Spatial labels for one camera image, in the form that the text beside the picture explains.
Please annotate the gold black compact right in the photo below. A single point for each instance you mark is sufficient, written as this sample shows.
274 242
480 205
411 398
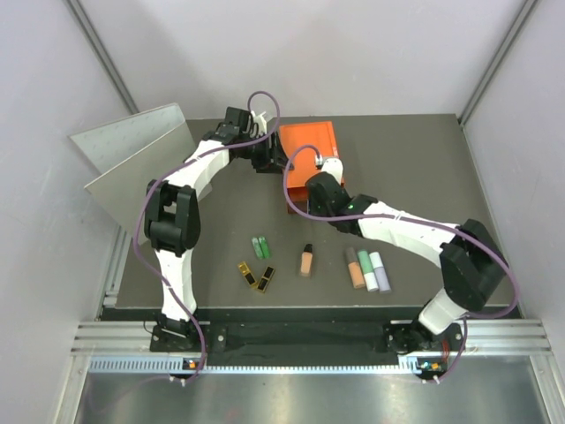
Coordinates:
265 279

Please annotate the aluminium frame rail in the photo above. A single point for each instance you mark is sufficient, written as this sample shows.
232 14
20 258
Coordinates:
506 337

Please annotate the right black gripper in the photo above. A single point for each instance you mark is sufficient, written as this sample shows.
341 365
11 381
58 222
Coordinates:
312 208

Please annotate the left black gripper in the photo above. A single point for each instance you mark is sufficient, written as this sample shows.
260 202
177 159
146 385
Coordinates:
273 159

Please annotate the orange drawer box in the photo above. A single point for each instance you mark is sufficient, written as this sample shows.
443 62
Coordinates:
293 136

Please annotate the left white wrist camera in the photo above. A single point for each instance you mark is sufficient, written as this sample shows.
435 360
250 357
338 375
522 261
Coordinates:
259 124

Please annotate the gold black compact left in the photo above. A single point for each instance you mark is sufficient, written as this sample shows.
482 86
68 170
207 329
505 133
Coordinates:
247 274

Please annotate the lilac white tube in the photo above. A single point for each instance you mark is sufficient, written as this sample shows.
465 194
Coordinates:
380 272

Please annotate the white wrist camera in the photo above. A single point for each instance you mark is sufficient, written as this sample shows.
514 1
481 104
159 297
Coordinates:
259 124
332 165

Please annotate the grey metal panel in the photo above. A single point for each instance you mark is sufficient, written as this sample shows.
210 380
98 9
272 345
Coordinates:
129 153

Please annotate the peach foundation bottle black cap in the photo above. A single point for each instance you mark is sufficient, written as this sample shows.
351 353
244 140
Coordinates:
306 261

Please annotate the green white tube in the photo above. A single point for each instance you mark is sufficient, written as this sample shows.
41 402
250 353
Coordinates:
366 266

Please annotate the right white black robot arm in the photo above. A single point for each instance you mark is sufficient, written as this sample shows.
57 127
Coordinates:
470 262

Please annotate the green lipstick tube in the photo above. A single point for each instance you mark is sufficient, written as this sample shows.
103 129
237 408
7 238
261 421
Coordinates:
257 248
264 248

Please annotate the gold black compact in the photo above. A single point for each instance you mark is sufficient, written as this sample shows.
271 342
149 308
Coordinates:
247 274
265 279

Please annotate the green lipstick tube right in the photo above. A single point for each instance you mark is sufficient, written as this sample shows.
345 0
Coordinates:
264 248

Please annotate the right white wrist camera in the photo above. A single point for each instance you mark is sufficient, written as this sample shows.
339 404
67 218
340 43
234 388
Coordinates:
332 165

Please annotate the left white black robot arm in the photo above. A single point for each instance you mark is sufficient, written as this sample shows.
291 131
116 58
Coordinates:
172 217

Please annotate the slotted grey cable duct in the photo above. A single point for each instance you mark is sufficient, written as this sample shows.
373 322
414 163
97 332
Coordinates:
182 366

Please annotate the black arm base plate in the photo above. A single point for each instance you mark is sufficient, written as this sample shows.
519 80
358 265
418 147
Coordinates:
267 339

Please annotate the green lipstick tube left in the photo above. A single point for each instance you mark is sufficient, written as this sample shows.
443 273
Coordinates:
257 248

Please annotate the orange tube grey cap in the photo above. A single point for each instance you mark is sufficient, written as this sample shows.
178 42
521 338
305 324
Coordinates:
354 269

